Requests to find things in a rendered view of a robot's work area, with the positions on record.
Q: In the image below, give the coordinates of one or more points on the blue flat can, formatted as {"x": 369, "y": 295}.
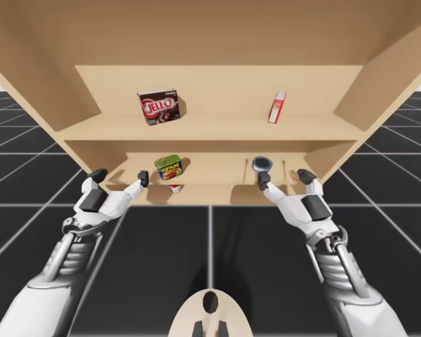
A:
{"x": 262, "y": 164}

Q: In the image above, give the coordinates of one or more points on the tan robot part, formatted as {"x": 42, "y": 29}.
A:
{"x": 210, "y": 313}

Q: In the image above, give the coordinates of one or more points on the green and blue rectangular can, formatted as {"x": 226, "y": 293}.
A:
{"x": 169, "y": 168}

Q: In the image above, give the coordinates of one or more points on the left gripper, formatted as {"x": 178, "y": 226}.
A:
{"x": 100, "y": 205}

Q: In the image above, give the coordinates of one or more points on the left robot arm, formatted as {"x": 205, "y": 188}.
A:
{"x": 52, "y": 274}

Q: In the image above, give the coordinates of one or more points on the brown and red carton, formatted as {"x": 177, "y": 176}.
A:
{"x": 158, "y": 108}

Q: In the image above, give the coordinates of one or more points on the red and white can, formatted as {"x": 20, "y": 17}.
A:
{"x": 175, "y": 189}

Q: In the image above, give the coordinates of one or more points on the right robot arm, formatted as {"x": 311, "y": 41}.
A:
{"x": 351, "y": 277}

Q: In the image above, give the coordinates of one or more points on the pale wooden shelf unit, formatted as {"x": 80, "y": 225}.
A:
{"x": 217, "y": 42}

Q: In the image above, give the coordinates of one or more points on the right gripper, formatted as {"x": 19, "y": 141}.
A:
{"x": 307, "y": 209}

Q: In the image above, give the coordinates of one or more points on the red and white carton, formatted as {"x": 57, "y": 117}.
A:
{"x": 276, "y": 107}

